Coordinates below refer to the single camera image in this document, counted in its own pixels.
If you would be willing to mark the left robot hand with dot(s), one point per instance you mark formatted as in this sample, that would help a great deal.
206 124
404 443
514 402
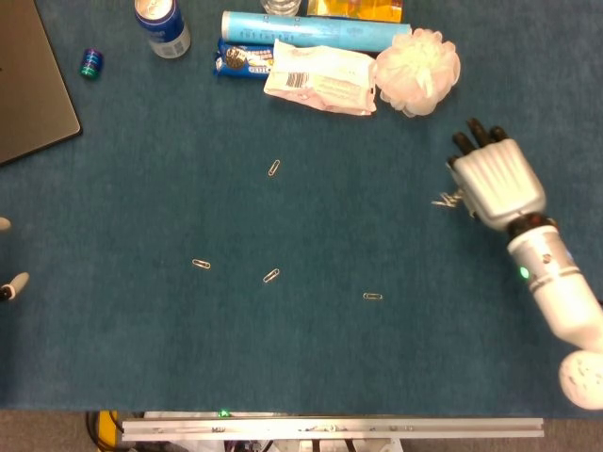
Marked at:
16 282

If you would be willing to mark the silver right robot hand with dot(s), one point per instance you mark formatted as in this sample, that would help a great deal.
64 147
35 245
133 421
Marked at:
499 181

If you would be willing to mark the white mesh bath loofah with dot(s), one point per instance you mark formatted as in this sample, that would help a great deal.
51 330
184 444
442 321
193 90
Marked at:
419 70

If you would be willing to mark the yellow part under table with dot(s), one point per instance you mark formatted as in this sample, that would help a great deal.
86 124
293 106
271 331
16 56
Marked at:
109 426

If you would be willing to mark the grey closed laptop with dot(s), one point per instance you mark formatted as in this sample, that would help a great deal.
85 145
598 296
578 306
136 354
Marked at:
28 85

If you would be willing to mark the white crumpled plastic package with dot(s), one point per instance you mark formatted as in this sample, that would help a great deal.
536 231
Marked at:
325 82

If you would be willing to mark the orange yellow printed box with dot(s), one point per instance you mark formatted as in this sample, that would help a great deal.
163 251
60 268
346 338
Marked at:
353 9

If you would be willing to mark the light blue cylindrical tube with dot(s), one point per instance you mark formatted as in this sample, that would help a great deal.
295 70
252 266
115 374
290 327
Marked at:
306 30

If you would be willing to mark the teal felt table mat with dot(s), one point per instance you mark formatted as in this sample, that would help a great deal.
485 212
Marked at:
301 353

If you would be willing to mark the clear plastic water bottle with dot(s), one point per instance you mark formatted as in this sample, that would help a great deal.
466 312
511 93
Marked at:
281 6

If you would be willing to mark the blue cookie pack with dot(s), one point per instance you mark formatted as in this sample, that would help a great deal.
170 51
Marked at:
240 59

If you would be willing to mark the blue soda can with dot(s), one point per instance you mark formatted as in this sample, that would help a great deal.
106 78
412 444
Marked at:
165 28

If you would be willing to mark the aluminium profile rail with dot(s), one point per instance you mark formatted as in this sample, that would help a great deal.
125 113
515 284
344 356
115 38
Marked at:
330 429

